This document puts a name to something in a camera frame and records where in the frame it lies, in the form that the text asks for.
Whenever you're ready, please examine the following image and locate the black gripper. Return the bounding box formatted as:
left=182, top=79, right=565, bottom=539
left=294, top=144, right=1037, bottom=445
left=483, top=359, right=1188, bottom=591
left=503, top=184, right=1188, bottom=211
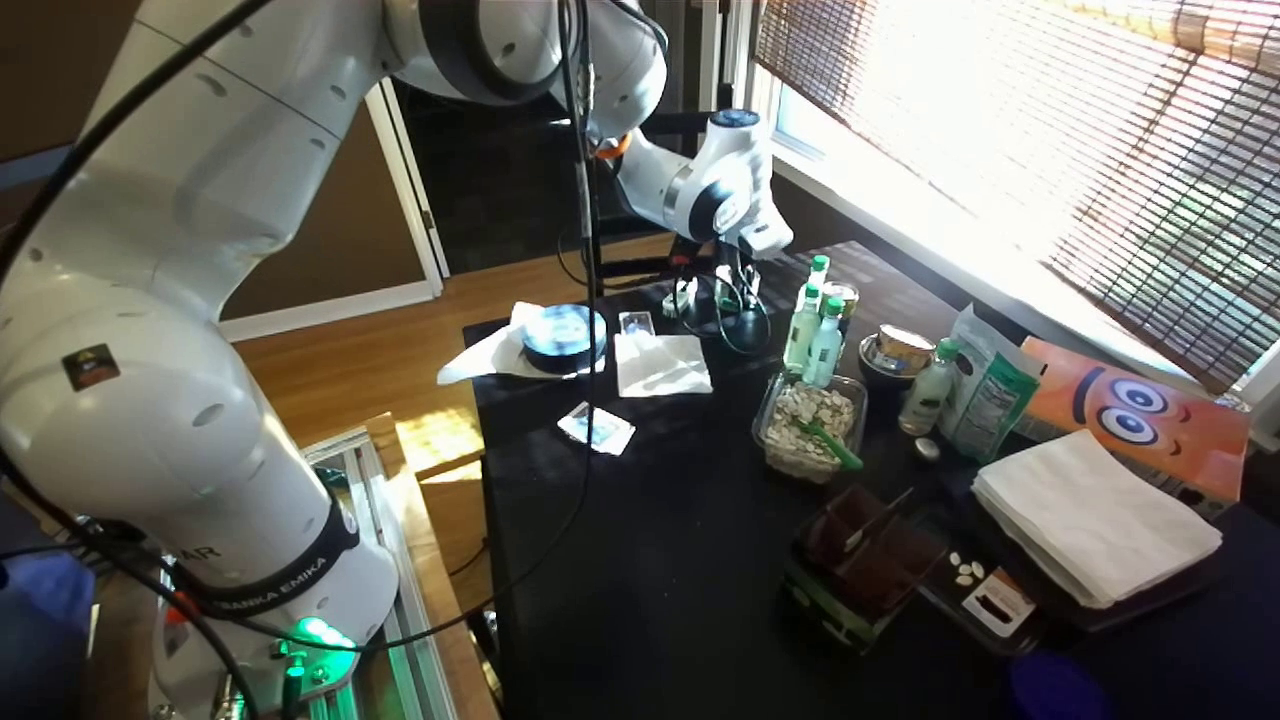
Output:
left=692, top=236, right=769, bottom=334

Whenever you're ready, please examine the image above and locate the round tin with cream lid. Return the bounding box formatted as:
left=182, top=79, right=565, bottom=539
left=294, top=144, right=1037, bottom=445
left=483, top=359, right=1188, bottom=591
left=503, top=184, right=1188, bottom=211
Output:
left=855, top=323, right=938, bottom=392

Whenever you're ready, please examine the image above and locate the small dark glass jar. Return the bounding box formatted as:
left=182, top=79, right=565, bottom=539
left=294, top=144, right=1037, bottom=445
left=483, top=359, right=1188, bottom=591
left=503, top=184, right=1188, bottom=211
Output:
left=659, top=276, right=704, bottom=330

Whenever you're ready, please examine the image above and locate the tall green white bottle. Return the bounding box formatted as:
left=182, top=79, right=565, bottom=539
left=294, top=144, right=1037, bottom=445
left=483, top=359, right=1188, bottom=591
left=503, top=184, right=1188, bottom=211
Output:
left=775, top=251, right=833, bottom=381

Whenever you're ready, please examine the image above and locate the short green white bottle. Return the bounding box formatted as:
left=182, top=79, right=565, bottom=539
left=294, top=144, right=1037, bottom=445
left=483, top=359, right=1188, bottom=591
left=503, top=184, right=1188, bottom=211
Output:
left=801, top=289, right=853, bottom=392

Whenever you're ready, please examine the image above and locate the white paper napkin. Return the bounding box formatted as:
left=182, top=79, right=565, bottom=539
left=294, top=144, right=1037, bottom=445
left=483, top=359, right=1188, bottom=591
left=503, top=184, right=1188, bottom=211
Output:
left=609, top=327, right=718, bottom=405

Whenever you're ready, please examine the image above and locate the clear container with white pieces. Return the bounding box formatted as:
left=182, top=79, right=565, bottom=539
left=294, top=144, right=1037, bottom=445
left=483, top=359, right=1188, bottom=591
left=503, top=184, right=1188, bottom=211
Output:
left=748, top=367, right=873, bottom=489

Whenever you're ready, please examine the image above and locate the blue round plate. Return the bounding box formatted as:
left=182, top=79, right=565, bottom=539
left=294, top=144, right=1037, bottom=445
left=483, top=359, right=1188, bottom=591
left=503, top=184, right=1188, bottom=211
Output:
left=517, top=298, right=612, bottom=375

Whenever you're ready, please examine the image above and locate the small white paper packet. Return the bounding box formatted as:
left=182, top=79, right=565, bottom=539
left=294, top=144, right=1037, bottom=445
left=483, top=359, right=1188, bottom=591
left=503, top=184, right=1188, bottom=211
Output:
left=552, top=396, right=638, bottom=462

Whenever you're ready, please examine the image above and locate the small white green bottle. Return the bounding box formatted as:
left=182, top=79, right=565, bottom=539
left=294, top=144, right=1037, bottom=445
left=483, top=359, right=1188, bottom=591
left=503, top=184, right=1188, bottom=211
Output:
left=896, top=334, right=964, bottom=445

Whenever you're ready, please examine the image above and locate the white paper sheet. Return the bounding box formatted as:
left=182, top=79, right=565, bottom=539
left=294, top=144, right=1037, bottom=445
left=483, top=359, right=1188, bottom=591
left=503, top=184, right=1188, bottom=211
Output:
left=434, top=298, right=612, bottom=392

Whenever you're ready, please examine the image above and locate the green white pouch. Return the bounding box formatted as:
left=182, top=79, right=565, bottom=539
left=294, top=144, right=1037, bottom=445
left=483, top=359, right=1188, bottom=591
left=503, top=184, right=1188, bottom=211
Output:
left=936, top=302, right=1042, bottom=467

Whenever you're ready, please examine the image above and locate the brown window blind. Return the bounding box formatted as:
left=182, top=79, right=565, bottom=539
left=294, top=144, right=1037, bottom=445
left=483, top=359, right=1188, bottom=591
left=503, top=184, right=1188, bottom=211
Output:
left=753, top=0, right=1280, bottom=396

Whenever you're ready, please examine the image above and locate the black tray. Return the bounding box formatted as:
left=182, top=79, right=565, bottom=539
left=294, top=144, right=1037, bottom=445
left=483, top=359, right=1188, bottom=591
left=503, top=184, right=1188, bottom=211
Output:
left=916, top=529, right=1221, bottom=658

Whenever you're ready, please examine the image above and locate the white card with black slot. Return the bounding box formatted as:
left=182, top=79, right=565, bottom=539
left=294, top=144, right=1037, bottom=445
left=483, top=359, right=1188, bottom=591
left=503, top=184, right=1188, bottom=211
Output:
left=958, top=567, right=1040, bottom=640

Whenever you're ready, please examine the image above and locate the white folded towel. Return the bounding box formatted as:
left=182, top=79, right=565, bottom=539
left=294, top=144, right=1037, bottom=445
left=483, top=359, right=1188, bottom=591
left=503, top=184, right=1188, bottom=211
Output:
left=968, top=424, right=1229, bottom=617

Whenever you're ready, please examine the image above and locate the orange box with cartoon eyes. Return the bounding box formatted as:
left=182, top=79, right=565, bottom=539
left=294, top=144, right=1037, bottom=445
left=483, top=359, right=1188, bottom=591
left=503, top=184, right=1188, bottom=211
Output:
left=1016, top=330, right=1250, bottom=507

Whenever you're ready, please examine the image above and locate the blue round object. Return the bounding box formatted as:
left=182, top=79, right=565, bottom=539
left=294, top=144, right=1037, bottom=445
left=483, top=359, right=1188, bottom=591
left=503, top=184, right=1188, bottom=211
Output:
left=1002, top=650, right=1115, bottom=720

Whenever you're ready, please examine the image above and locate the metal frame rail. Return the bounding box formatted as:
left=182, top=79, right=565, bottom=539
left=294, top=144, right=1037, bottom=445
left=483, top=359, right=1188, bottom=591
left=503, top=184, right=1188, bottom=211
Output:
left=299, top=420, right=464, bottom=720

